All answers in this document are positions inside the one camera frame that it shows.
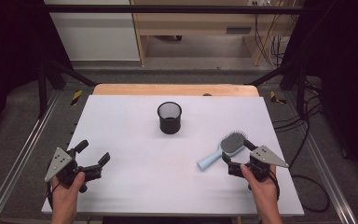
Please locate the black curtain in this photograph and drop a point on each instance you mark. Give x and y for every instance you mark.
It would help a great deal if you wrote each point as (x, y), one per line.
(9, 46)
(345, 62)

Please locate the light wooden table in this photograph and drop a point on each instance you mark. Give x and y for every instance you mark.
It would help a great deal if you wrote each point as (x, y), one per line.
(167, 89)

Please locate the light blue hairbrush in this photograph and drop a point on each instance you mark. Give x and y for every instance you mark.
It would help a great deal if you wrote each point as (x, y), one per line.
(230, 146)

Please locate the white cabinet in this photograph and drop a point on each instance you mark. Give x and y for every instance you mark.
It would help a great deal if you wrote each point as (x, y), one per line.
(96, 34)

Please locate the black horizontal frame bar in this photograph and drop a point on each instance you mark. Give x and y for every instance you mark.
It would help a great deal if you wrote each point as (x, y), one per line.
(167, 9)

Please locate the black mesh pen holder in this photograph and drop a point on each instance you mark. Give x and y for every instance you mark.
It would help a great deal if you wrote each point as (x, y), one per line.
(170, 126)

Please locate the yellow black tape marker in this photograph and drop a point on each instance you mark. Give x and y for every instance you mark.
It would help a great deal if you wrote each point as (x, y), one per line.
(76, 97)
(273, 97)

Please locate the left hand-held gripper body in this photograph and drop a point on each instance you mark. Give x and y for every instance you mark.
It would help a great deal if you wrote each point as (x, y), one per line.
(59, 160)

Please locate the black frame strut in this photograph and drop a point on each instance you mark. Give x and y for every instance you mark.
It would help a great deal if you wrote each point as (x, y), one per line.
(43, 90)
(300, 90)

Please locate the light wooden desk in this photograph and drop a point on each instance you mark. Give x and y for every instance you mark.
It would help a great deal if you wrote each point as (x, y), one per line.
(195, 23)

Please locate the person's left hand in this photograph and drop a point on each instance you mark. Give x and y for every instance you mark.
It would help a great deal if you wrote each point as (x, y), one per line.
(65, 194)

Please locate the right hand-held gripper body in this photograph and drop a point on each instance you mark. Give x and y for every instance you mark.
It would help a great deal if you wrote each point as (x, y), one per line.
(265, 155)

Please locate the aluminium floor rail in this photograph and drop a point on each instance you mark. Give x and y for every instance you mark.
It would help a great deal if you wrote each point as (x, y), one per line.
(323, 168)
(21, 149)

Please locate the person's right hand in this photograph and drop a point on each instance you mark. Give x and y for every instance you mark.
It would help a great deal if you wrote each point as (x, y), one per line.
(264, 189)

